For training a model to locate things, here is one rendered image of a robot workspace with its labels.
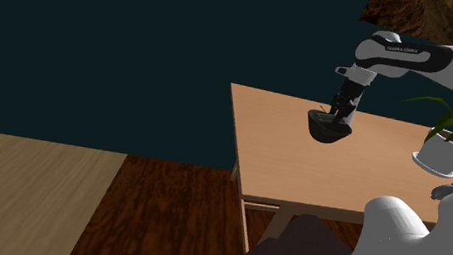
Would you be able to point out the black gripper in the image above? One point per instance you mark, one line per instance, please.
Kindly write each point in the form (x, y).
(350, 93)

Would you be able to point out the black bowl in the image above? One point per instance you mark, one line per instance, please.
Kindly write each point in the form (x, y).
(328, 132)

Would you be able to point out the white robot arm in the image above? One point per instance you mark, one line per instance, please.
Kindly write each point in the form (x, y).
(401, 252)

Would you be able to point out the light wooden table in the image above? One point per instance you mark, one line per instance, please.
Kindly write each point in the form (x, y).
(290, 158)

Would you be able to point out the green plant in white pot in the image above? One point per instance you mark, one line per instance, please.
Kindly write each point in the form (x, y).
(446, 154)

